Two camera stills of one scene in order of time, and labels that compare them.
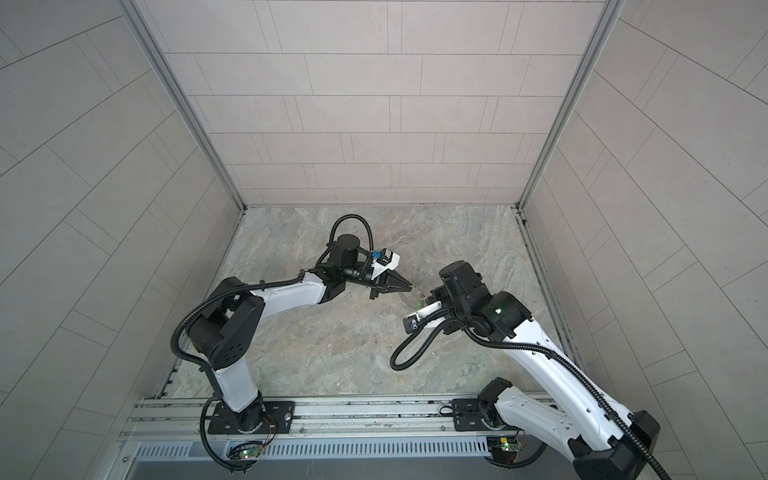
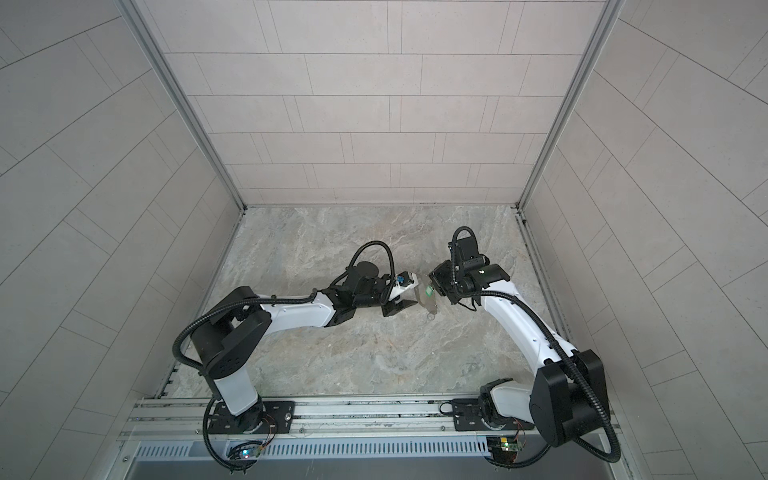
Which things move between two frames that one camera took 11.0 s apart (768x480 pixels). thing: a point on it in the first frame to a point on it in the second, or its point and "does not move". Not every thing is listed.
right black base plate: x=467 y=417 does not move
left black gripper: x=383 y=286 to x=391 y=309
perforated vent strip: x=329 y=450 does not move
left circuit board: x=245 y=451 does not move
